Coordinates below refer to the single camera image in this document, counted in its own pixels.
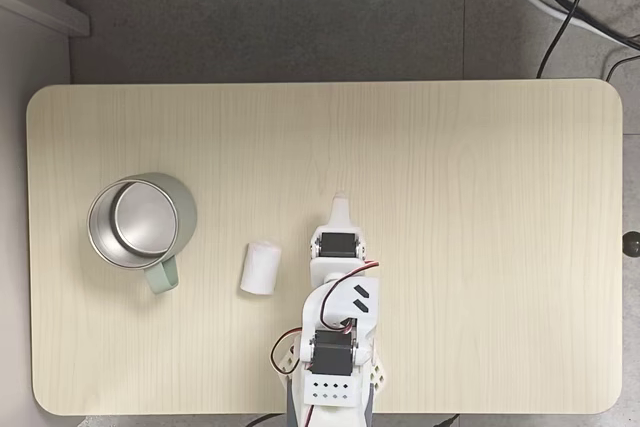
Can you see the green steel-lined mug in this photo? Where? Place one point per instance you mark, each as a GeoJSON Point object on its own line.
{"type": "Point", "coordinates": [145, 222]}

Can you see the dark round knob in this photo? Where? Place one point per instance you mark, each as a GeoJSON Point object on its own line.
{"type": "Point", "coordinates": [632, 244]}

